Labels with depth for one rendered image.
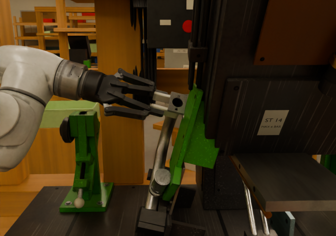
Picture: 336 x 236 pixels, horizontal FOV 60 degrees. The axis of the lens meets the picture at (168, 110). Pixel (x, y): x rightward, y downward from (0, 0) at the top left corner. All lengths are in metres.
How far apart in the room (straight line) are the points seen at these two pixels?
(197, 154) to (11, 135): 0.37
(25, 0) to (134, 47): 10.60
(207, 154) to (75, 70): 0.35
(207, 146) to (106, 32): 0.51
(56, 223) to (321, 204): 0.64
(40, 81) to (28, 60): 0.05
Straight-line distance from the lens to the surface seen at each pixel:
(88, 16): 7.67
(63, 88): 0.70
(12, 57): 0.74
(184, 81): 1.05
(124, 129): 0.99
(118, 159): 1.03
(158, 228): 0.70
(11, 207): 1.04
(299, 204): 0.51
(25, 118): 0.66
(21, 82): 0.70
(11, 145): 0.66
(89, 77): 0.70
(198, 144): 0.62
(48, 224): 0.88
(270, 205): 0.49
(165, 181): 0.63
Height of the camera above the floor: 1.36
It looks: 13 degrees down
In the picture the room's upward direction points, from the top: straight up
